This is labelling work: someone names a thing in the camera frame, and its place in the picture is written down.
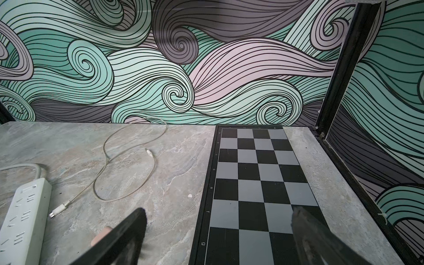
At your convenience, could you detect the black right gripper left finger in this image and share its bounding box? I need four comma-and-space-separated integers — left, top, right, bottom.
73, 208, 148, 265

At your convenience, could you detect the pink charger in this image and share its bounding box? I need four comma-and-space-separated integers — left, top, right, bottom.
90, 226, 113, 247

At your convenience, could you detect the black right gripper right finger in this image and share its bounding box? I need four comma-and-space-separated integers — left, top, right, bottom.
291, 206, 370, 265

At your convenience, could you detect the white power strip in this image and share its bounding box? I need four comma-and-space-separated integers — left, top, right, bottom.
1, 178, 52, 265

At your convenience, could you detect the black white chessboard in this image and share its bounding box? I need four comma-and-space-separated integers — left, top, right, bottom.
189, 125, 325, 265

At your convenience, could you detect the white green-keyboard cable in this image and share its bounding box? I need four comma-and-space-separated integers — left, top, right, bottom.
49, 117, 169, 219

